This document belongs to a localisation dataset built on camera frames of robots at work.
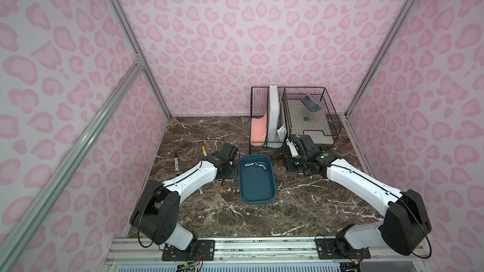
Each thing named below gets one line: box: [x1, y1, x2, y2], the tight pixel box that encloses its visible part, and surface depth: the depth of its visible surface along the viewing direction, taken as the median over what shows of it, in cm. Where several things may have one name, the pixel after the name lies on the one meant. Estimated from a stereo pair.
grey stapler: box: [301, 93, 323, 112], surface depth 96 cm
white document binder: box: [267, 85, 280, 142], surface depth 96 cm
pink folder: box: [250, 110, 268, 147], surface depth 113 cm
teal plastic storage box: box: [238, 154, 277, 204], surface depth 95 cm
